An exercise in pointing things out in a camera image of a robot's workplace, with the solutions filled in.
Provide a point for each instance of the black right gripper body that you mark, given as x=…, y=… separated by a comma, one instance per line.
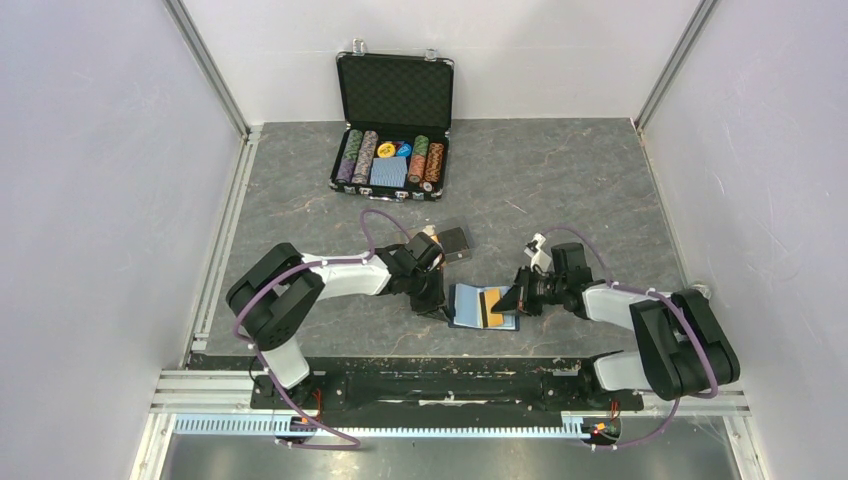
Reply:
x=538, y=291

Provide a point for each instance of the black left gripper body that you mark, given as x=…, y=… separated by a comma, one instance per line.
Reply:
x=426, y=290

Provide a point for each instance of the blue leather card holder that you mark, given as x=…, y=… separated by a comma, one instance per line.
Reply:
x=470, y=307

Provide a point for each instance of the black VIP card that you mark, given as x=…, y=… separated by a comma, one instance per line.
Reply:
x=455, y=244

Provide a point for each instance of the clear acrylic card box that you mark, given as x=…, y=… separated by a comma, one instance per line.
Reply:
x=432, y=228

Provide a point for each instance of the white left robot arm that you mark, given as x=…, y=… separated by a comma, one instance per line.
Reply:
x=272, y=300

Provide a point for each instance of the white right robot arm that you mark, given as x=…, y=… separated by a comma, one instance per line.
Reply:
x=681, y=348

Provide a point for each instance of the blue playing card deck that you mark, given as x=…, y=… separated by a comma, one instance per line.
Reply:
x=389, y=172

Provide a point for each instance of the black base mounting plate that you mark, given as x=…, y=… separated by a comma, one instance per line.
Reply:
x=448, y=392

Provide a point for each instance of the yellow dealer button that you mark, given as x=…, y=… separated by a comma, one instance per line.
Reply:
x=386, y=150

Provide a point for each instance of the black poker chip case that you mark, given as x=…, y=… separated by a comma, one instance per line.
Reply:
x=403, y=99

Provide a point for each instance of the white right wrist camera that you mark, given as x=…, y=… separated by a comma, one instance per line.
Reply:
x=534, y=249

